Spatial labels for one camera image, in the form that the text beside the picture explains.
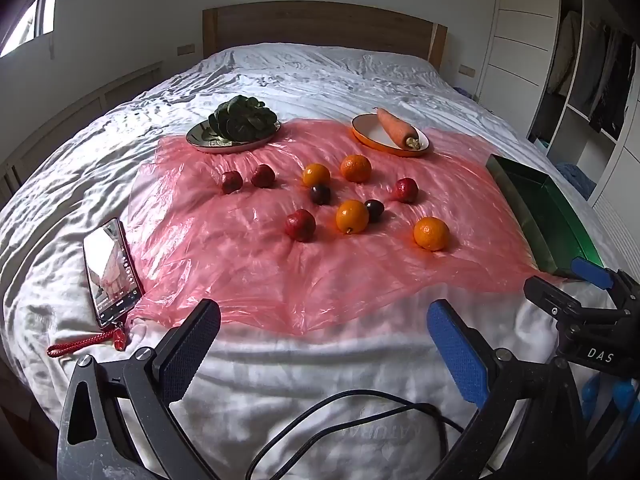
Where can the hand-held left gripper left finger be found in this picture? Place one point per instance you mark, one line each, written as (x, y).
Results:
(185, 355)

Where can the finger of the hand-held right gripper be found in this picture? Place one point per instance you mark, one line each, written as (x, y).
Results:
(592, 271)
(550, 297)

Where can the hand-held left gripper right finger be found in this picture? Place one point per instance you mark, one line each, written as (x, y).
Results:
(457, 350)

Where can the green rectangular tray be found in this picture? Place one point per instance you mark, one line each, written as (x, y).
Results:
(540, 200)

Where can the orange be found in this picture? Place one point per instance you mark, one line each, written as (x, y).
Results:
(316, 175)
(352, 216)
(431, 233)
(356, 168)

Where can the dark purple plum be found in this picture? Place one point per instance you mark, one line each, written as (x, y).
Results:
(375, 211)
(320, 194)

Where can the small red apple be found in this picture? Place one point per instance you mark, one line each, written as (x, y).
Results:
(232, 182)
(300, 225)
(406, 190)
(262, 176)

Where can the person's right hand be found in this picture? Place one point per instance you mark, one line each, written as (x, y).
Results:
(625, 395)

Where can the blue cloth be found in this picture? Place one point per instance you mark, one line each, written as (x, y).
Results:
(575, 177)

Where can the pink plastic sheet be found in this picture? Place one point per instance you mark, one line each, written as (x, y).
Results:
(250, 270)

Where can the smartphone in red case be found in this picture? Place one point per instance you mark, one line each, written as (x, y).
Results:
(110, 270)

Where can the black hanging garment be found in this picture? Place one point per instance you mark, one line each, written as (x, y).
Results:
(617, 85)

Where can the grey hanging jacket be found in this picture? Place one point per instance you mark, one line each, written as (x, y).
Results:
(587, 70)

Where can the patterned round plate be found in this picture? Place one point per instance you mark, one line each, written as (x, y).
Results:
(200, 136)

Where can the beige hanging jacket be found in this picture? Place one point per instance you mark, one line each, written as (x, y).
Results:
(562, 50)

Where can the carrot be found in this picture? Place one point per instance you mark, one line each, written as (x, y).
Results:
(395, 125)

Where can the orange oval dish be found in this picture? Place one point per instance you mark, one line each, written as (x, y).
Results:
(370, 132)

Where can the leafy green vegetable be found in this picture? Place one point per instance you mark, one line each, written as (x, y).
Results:
(242, 117)

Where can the white wardrobe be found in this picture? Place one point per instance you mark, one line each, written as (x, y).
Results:
(520, 20)

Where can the bed with white sheet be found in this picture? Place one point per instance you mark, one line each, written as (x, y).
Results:
(300, 75)

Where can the wooden headboard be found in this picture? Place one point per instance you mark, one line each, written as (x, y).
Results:
(320, 25)

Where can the window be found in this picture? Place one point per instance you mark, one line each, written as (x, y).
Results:
(30, 20)

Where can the wall socket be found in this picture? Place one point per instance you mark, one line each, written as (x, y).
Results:
(467, 70)
(185, 49)

